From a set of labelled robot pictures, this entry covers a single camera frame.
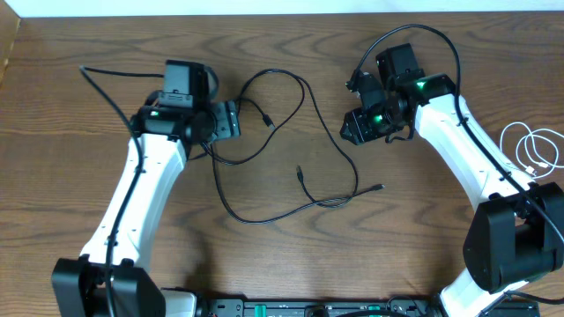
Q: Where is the wooden side panel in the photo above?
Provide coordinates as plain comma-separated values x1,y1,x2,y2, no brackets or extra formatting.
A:
0,0,21,81

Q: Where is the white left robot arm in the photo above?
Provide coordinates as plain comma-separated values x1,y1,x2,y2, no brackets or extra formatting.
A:
51,60,241,316

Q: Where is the thick black cable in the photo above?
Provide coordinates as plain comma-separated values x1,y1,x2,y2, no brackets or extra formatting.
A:
187,68,385,225

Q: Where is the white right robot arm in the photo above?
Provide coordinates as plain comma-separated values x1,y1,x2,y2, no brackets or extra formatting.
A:
340,44,563,316

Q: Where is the thin black usb cable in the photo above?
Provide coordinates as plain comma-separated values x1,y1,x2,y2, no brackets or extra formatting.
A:
200,97,353,208

